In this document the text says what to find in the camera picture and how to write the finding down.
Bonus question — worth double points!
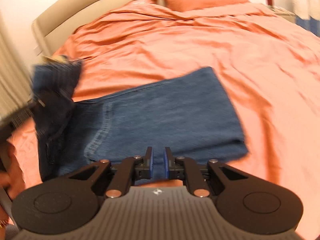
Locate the blue denim jeans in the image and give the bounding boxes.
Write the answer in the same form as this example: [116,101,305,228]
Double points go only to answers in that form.
[33,60,248,181]

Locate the beige pleated curtain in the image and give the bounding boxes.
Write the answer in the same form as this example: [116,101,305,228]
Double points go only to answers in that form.
[0,20,31,119]

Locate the beige upholstered headboard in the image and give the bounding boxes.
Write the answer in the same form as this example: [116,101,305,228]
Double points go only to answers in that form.
[31,0,164,56]

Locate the orange duvet cover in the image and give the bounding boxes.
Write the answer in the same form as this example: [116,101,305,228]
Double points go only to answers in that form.
[0,0,320,240]

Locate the white bedside table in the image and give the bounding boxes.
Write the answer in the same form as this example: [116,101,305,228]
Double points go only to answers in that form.
[270,6,296,24]

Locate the white and blue plush toy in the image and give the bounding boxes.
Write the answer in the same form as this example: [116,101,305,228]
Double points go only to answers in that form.
[292,0,319,37]

